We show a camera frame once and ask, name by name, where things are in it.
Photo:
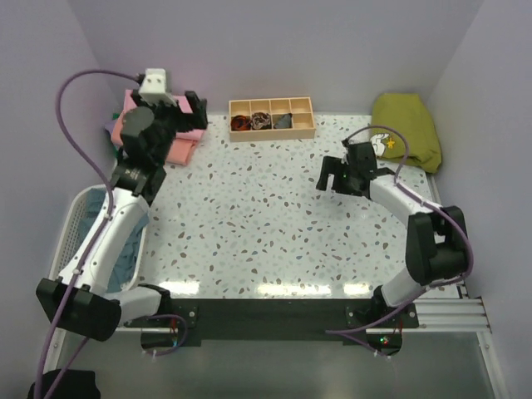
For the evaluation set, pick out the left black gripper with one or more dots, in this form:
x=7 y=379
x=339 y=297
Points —
x=196 y=120

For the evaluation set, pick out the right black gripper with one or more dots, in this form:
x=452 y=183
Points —
x=329 y=165

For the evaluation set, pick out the pink t shirt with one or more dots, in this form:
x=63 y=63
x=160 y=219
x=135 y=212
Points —
x=185 y=104

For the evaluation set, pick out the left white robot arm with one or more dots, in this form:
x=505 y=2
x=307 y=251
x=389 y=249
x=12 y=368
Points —
x=78 y=300

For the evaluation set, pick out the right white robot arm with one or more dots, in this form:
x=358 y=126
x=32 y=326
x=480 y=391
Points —
x=437 y=252

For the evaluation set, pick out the folded salmon t shirt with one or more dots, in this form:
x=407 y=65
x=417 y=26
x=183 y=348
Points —
x=183 y=148

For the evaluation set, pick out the orange black fabric roll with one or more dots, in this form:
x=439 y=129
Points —
x=240 y=123

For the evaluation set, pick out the grey fabric piece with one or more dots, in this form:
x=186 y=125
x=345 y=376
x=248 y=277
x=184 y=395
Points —
x=282 y=121

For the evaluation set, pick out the brown floral fabric roll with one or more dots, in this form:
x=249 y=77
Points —
x=260 y=121

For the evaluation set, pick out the wooden compartment tray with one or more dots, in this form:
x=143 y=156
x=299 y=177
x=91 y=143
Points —
x=301 y=109

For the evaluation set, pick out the folded green t shirt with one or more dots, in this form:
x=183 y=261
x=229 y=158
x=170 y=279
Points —
x=116 y=134

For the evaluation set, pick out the folded lilac t shirt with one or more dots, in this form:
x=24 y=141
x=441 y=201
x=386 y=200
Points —
x=110 y=126

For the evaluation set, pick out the olive snoopy t shirt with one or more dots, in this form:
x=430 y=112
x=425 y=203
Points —
x=403 y=125

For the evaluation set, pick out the blue t shirt in basket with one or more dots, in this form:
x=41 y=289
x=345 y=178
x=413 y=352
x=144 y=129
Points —
x=124 y=267

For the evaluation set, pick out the white laundry basket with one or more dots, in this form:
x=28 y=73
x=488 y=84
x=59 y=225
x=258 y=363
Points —
x=68 y=243

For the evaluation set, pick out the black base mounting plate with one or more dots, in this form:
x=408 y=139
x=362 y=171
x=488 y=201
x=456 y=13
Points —
x=190 y=322

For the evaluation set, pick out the black object at bottom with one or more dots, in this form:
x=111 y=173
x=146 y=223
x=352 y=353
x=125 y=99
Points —
x=75 y=384

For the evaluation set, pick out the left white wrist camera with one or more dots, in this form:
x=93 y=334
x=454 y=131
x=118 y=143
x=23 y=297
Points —
x=153 y=90

